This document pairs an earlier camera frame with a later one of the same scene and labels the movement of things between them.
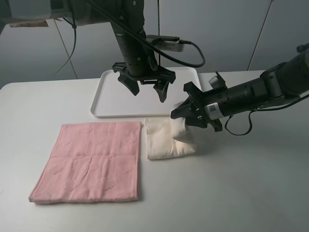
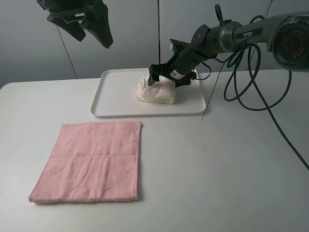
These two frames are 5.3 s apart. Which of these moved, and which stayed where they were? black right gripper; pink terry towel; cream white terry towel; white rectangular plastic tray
Moved: black right gripper; cream white terry towel
Stayed: white rectangular plastic tray; pink terry towel
